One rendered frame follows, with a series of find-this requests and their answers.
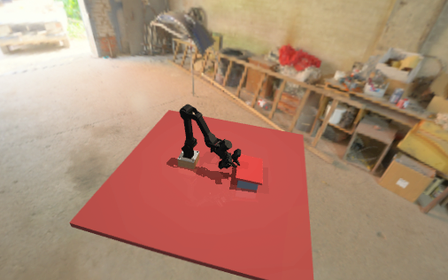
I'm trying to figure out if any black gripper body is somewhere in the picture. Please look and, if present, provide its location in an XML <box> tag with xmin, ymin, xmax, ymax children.
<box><xmin>219</xmin><ymin>149</ymin><xmax>241</xmax><ymax>169</ymax></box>

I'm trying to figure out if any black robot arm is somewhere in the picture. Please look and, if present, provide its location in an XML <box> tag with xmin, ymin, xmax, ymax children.
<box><xmin>180</xmin><ymin>104</ymin><xmax>232</xmax><ymax>169</ymax></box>

